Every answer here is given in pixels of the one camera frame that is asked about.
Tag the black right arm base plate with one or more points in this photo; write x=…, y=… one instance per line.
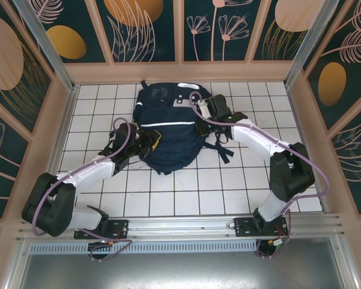
x=243, y=227

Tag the navy blue backpack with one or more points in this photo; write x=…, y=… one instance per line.
x=168, y=120

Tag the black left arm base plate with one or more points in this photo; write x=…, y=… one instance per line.
x=120, y=227

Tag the grey metal sheet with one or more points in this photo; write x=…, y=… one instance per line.
x=180, y=271

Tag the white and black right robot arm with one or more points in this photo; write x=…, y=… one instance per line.
x=255, y=135

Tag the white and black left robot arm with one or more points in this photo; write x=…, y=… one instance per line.
x=87, y=174

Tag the aluminium mounting rail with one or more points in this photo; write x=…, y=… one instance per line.
x=180, y=225

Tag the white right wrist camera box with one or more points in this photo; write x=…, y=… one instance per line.
x=204, y=110

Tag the aluminium corner post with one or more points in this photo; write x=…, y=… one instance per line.
x=307, y=39
x=48, y=48

